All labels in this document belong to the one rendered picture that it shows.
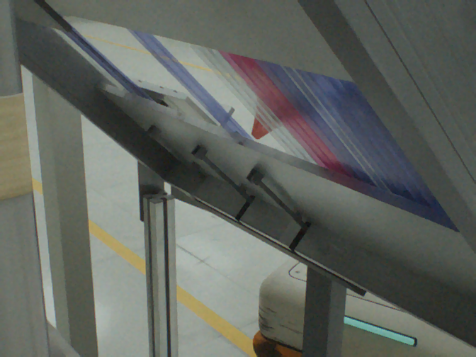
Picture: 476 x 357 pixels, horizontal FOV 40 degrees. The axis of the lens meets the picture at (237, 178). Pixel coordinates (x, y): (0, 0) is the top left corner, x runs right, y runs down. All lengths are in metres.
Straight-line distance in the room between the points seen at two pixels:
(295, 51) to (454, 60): 0.13
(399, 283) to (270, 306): 0.88
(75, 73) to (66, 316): 0.56
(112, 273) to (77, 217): 0.97
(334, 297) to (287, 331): 0.38
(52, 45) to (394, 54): 0.70
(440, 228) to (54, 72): 0.57
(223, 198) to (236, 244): 1.44
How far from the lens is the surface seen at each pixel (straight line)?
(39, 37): 0.90
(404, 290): 0.73
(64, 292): 1.30
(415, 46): 0.26
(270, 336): 1.64
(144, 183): 1.10
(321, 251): 0.80
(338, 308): 1.27
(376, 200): 0.55
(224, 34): 0.43
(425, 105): 0.27
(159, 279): 1.14
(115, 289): 2.11
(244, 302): 2.03
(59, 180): 1.20
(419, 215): 0.53
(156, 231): 1.09
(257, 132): 1.02
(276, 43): 0.39
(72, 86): 0.93
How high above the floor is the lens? 1.05
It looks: 21 degrees down
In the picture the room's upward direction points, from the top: 1 degrees clockwise
